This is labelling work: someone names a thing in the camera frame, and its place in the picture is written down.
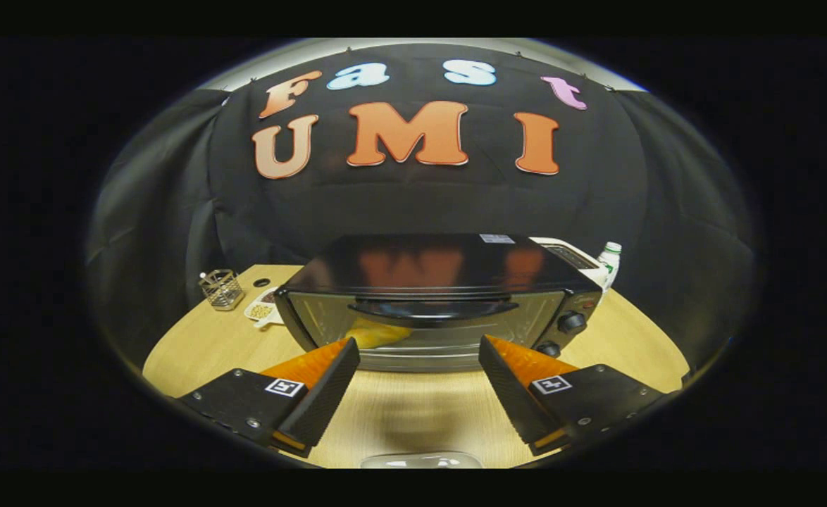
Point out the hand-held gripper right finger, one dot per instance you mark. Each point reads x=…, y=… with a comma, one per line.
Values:
x=506, y=391

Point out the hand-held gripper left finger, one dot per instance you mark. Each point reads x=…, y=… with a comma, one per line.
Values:
x=329, y=394

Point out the yellow croissant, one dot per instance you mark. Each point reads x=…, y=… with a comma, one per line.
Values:
x=378, y=334

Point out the black toaster oven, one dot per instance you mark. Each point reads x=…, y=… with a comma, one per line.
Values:
x=427, y=264

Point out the white divided snack dish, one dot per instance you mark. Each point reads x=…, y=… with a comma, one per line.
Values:
x=261, y=310

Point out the clear glass plate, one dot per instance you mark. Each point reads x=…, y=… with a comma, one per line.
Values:
x=420, y=461

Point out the white kitchen appliance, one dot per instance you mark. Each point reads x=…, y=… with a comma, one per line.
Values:
x=592, y=271

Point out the white bottle green label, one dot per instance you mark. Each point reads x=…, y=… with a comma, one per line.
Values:
x=611, y=258

